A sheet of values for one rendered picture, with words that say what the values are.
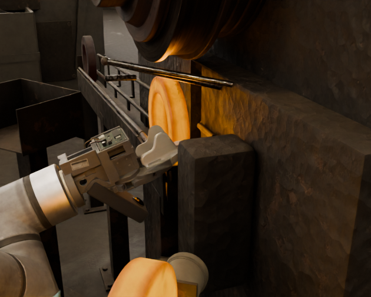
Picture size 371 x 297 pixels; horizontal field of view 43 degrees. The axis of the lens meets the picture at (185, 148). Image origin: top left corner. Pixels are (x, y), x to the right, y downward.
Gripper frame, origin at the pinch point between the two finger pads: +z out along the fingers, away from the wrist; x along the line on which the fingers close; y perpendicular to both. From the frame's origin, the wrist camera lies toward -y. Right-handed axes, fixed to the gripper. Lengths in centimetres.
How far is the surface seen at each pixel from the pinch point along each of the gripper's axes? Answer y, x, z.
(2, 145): -4, 53, -35
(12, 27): -1, 249, -31
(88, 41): 0, 116, 0
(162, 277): 5.7, -33.8, -12.8
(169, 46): 17.6, -1.4, 2.6
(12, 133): -6, 63, -33
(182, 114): 4.0, 4.6, 2.3
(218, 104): 4.3, 1.5, 8.3
